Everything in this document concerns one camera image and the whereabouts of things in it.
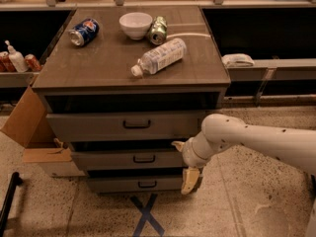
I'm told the grey top drawer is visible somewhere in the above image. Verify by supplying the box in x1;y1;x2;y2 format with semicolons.
46;111;210;142

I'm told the green soda can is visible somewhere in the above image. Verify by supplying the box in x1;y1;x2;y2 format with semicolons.
147;16;167;45

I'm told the black left base leg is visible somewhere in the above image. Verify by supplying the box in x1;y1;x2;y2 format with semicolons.
0;172;23;237

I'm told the grey bottom drawer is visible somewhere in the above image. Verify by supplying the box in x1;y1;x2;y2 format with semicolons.
87;175;183;194

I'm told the red can at edge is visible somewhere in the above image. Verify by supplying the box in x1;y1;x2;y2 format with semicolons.
0;51;16;72

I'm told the white bowl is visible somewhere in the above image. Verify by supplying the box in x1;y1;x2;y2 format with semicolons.
119;12;153;40

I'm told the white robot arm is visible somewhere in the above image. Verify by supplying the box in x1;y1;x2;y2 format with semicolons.
172;114;316;195

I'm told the blue pepsi can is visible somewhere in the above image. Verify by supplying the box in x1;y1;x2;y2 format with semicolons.
68;18;100;46

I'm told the cardboard box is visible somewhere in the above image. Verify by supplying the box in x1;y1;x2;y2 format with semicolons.
1;87;84;178

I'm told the grey drawer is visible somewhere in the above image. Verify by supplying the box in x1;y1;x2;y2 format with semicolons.
71;148;187;171
87;175;183;194
46;111;210;142

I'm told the white pump bottle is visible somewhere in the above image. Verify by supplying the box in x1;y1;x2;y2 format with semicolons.
5;40;28;73

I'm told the grey drawer cabinet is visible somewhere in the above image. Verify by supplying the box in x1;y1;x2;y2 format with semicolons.
33;6;230;180

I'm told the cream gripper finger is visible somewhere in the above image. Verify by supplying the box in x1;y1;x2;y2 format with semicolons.
181;167;199;195
172;141;185;152

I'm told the red soda can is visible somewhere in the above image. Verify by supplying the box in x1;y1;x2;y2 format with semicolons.
25;54;41;72

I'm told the clear plastic water bottle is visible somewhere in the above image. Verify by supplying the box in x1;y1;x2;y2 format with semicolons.
131;38;187;77

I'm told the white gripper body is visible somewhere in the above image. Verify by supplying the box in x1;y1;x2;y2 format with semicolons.
182;132;211;168

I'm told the white folded cloth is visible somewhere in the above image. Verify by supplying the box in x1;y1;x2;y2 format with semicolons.
222;53;255;67

